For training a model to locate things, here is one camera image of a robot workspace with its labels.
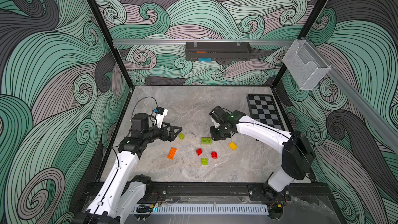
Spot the large lime 2x4 brick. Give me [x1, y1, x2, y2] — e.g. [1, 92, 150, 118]
[201, 138, 212, 144]

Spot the yellow brick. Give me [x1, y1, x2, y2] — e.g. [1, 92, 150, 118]
[229, 142, 237, 150]

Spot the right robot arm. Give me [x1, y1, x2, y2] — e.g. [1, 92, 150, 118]
[209, 106, 315, 200]

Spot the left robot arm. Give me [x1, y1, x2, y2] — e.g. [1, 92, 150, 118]
[72, 107, 182, 224]

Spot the orange 2x4 brick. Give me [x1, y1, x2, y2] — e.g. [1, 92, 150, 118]
[167, 147, 177, 160]

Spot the red brick right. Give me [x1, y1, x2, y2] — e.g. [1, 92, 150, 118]
[211, 151, 218, 159]

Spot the red brick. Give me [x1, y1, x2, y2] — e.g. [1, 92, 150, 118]
[211, 151, 218, 159]
[196, 148, 203, 156]

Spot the red brick left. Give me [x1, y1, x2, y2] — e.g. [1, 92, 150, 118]
[196, 148, 203, 156]

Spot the lime 2x2 brick front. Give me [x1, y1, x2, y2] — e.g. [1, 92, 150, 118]
[201, 158, 208, 166]

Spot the checkerboard mat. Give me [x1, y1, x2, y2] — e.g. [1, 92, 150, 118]
[247, 94, 286, 131]

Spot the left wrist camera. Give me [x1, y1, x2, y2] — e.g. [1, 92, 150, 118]
[154, 107, 168, 129]

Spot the white slotted cable duct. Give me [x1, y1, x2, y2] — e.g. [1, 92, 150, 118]
[152, 203, 269, 215]

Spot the black wall tray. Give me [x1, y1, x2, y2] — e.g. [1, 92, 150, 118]
[185, 42, 253, 64]

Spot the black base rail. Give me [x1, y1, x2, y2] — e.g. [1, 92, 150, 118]
[83, 181, 335, 202]

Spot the aluminium wall rail back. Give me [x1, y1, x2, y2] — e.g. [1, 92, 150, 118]
[113, 38, 294, 46]

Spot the aluminium wall rail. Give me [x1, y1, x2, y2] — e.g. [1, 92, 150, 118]
[301, 37, 398, 153]
[113, 38, 294, 46]

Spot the clear plastic wall bin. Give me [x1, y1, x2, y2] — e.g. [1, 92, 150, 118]
[283, 39, 331, 90]

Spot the aluminium wall rail right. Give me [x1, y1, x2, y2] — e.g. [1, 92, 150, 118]
[301, 37, 398, 153]

